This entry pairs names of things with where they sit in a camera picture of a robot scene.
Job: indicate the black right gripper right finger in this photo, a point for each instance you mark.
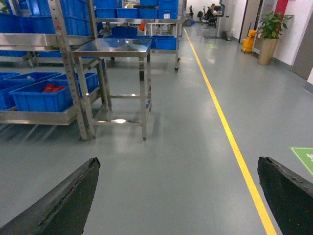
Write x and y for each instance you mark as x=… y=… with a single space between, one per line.
x=289 y=197

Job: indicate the yellow mop bucket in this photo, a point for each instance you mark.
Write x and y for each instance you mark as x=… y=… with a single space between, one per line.
x=248 y=42

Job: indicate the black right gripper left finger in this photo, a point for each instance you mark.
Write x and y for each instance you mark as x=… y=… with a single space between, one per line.
x=62 y=211

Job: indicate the red bubble wrap bags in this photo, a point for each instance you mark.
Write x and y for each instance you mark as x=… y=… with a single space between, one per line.
x=50 y=88

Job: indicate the blue bin with red bags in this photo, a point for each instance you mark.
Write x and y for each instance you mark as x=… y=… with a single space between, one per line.
x=32 y=99

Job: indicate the stainless steel shelf rack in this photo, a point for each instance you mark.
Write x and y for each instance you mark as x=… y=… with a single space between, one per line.
x=81 y=110

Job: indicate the blue bin behind front bin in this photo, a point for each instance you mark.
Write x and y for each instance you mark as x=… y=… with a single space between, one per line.
x=90 y=77

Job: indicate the small stainless steel table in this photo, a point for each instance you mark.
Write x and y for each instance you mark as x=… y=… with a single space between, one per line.
x=124 y=75

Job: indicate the steel wheeled cart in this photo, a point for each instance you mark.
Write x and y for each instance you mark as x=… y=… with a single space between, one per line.
x=161 y=20

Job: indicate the tall potted plant gold pot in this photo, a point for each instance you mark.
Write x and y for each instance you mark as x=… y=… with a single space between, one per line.
x=271 y=26

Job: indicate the blue bin with clear bag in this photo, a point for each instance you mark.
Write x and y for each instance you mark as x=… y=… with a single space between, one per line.
x=30 y=78

